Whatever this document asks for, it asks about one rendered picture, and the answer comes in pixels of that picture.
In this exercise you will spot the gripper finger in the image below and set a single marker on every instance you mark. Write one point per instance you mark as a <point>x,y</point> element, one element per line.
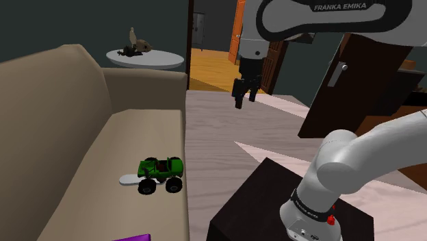
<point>239,95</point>
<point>252,91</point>

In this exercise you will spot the orange door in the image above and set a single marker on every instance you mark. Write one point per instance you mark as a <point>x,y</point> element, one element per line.
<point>236,30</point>

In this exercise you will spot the round white side table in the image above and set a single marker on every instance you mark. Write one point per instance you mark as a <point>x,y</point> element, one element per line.
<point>150,60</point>

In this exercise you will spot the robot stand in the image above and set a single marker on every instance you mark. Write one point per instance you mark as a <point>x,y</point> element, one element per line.
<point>253,207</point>

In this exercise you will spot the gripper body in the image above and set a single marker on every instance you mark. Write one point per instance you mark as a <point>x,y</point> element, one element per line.
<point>250,68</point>

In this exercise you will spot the beige sofa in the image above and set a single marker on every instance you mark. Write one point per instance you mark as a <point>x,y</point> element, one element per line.
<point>66,140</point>

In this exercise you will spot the grey door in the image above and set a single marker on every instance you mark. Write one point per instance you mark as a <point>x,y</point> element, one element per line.
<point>198,30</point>

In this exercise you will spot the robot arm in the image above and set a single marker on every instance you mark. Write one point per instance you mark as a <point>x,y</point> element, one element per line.
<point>337,157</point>

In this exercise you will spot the white flat oval utensil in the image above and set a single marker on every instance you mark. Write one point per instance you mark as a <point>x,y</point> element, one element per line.
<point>128,180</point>

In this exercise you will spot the brown panelled door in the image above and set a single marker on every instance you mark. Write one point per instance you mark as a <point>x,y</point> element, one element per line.
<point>273,66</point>

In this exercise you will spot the green toy monster truck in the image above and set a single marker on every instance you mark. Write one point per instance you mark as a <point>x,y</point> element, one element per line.
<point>161,168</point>

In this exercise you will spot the purple flat object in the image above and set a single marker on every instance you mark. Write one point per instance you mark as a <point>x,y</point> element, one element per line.
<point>135,238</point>

